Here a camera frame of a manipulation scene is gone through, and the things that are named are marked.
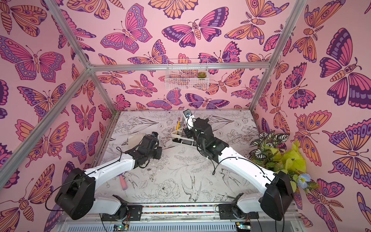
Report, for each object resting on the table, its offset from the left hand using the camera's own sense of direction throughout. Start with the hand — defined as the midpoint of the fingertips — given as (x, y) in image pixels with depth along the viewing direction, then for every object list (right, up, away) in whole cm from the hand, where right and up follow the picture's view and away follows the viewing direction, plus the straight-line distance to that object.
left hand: (161, 148), depth 90 cm
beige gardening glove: (-21, +3, +13) cm, 25 cm away
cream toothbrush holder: (+12, +7, +3) cm, 14 cm away
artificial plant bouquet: (+57, +2, -17) cm, 59 cm away
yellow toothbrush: (+10, +15, +7) cm, 20 cm away
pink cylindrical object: (-20, -18, -8) cm, 28 cm away
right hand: (+18, +19, -16) cm, 30 cm away
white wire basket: (+12, +49, +10) cm, 52 cm away
